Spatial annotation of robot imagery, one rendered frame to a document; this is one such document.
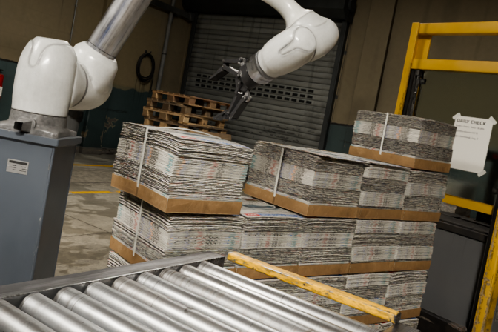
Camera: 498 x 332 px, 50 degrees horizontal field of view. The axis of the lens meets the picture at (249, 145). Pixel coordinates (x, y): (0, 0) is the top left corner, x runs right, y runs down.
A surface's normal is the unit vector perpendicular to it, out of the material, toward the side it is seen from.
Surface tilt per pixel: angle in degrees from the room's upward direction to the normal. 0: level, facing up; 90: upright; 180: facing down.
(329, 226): 90
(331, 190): 90
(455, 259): 90
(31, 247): 90
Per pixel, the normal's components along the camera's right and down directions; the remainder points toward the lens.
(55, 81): 0.62, 0.13
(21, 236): -0.01, 0.05
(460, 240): -0.77, -0.11
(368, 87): -0.56, -0.06
